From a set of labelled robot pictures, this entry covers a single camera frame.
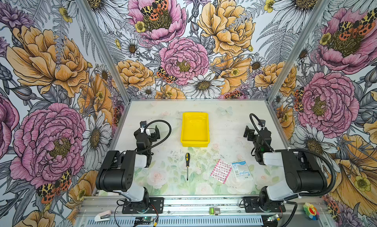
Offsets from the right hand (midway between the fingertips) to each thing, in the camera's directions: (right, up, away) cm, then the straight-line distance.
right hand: (254, 130), depth 94 cm
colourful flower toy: (+18, -36, -22) cm, 46 cm away
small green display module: (-28, -35, -24) cm, 51 cm away
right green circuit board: (+1, -39, -22) cm, 45 cm away
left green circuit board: (-62, -40, -23) cm, 77 cm away
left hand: (-66, 0, 0) cm, 66 cm away
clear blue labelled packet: (-11, -22, -9) cm, 26 cm away
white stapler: (-81, -37, -24) cm, 92 cm away
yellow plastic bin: (-37, 0, +3) cm, 37 cm away
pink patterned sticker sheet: (-22, -22, -9) cm, 33 cm away
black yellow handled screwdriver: (-42, -16, -5) cm, 45 cm away
